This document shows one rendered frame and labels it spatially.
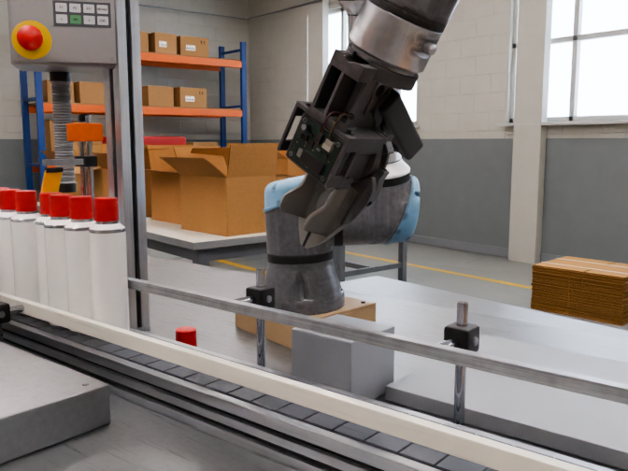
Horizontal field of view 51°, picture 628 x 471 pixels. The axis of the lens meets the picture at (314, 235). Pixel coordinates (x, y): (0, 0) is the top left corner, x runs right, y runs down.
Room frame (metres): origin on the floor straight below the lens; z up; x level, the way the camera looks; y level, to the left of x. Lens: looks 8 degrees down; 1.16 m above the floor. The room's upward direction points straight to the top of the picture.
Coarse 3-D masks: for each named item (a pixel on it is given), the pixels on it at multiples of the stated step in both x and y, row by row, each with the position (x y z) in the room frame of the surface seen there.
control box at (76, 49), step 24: (24, 0) 1.09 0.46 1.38; (48, 0) 1.10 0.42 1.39; (72, 0) 1.11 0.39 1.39; (96, 0) 1.12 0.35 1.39; (24, 24) 1.09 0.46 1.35; (48, 24) 1.10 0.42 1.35; (48, 48) 1.10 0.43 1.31; (72, 48) 1.11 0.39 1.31; (96, 48) 1.12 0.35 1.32; (72, 72) 1.20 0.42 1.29; (96, 72) 1.20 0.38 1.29
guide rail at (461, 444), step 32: (64, 320) 0.94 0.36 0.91; (160, 352) 0.80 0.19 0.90; (192, 352) 0.77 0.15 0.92; (256, 384) 0.69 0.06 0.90; (288, 384) 0.66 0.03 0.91; (352, 416) 0.61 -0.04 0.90; (384, 416) 0.59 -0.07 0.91; (448, 448) 0.55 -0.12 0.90; (480, 448) 0.53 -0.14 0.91; (512, 448) 0.52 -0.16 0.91
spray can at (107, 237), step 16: (96, 208) 0.94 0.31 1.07; (112, 208) 0.94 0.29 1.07; (96, 224) 0.94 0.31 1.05; (112, 224) 0.94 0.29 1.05; (96, 240) 0.93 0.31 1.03; (112, 240) 0.93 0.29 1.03; (96, 256) 0.93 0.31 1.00; (112, 256) 0.93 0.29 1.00; (96, 272) 0.93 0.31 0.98; (112, 272) 0.93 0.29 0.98; (96, 288) 0.93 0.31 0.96; (112, 288) 0.93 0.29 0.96; (96, 304) 0.93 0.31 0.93; (112, 304) 0.93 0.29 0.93; (128, 304) 0.96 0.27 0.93; (96, 320) 0.93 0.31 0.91; (112, 320) 0.93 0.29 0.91; (128, 320) 0.95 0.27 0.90
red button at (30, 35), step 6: (24, 30) 1.06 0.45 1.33; (30, 30) 1.06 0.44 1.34; (36, 30) 1.07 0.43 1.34; (18, 36) 1.06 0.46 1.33; (24, 36) 1.06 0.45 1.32; (30, 36) 1.06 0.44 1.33; (36, 36) 1.07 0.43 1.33; (42, 36) 1.07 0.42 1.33; (18, 42) 1.06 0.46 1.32; (24, 42) 1.06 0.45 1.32; (30, 42) 1.06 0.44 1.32; (36, 42) 1.07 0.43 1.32; (42, 42) 1.08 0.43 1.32; (24, 48) 1.07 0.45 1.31; (30, 48) 1.07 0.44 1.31; (36, 48) 1.07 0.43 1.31
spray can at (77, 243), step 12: (72, 204) 0.97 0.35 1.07; (84, 204) 0.97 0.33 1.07; (72, 216) 0.97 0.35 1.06; (84, 216) 0.97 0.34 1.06; (72, 228) 0.96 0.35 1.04; (84, 228) 0.96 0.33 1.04; (72, 240) 0.96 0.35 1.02; (84, 240) 0.96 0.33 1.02; (72, 252) 0.96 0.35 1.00; (84, 252) 0.96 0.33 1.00; (72, 264) 0.96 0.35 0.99; (84, 264) 0.96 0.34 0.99; (72, 276) 0.96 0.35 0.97; (84, 276) 0.96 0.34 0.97; (72, 288) 0.96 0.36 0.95; (84, 288) 0.96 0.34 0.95; (72, 300) 0.96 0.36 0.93; (84, 300) 0.96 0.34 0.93; (72, 312) 0.96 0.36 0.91; (84, 312) 0.96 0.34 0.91
